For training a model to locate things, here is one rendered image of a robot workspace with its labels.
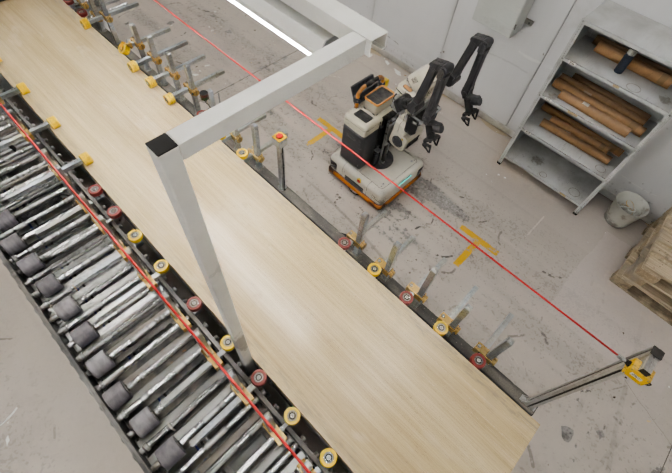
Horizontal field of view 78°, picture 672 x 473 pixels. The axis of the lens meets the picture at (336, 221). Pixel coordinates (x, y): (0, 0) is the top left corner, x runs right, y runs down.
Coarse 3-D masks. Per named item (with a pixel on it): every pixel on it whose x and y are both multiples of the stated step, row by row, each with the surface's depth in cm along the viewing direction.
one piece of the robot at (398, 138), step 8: (400, 88) 293; (408, 88) 291; (432, 88) 301; (408, 96) 289; (408, 112) 309; (400, 120) 320; (400, 128) 321; (392, 136) 333; (400, 136) 326; (408, 136) 326; (416, 136) 333; (392, 144) 339; (400, 144) 331
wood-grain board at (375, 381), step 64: (0, 64) 323; (64, 64) 329; (64, 128) 292; (128, 128) 296; (128, 192) 266; (256, 192) 273; (192, 256) 244; (256, 256) 247; (320, 256) 250; (256, 320) 226; (320, 320) 228; (384, 320) 231; (320, 384) 210; (384, 384) 212; (448, 384) 214; (384, 448) 196; (448, 448) 198; (512, 448) 200
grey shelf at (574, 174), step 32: (608, 0) 316; (576, 32) 306; (608, 32) 292; (640, 32) 294; (576, 64) 319; (608, 64) 321; (544, 96) 352; (640, 96) 301; (608, 128) 334; (512, 160) 413; (544, 160) 415; (576, 160) 365; (576, 192) 395
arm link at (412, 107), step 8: (432, 64) 247; (440, 64) 245; (448, 64) 245; (432, 72) 252; (448, 72) 245; (424, 80) 260; (432, 80) 258; (424, 88) 264; (416, 96) 272; (424, 96) 271; (408, 104) 279; (416, 104) 274; (424, 104) 282
